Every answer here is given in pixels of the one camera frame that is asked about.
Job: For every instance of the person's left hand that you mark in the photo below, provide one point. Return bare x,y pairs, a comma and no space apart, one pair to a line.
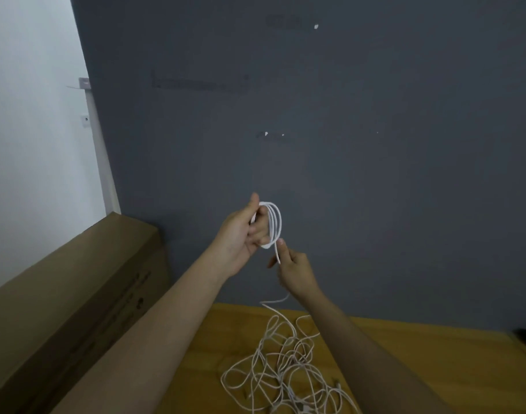
237,241

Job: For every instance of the person's right hand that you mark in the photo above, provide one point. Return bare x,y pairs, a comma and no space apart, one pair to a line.
297,273

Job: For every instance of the person's right forearm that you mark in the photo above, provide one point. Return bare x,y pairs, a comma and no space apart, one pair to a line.
375,366

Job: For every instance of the person's left forearm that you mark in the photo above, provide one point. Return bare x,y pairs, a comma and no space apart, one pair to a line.
142,358

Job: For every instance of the plain brown cardboard box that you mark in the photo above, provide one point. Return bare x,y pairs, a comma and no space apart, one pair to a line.
64,314

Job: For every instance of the white wall switch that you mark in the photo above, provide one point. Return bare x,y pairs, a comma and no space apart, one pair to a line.
85,120

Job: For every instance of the small grey wall bracket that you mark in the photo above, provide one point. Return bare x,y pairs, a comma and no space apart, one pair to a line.
83,82

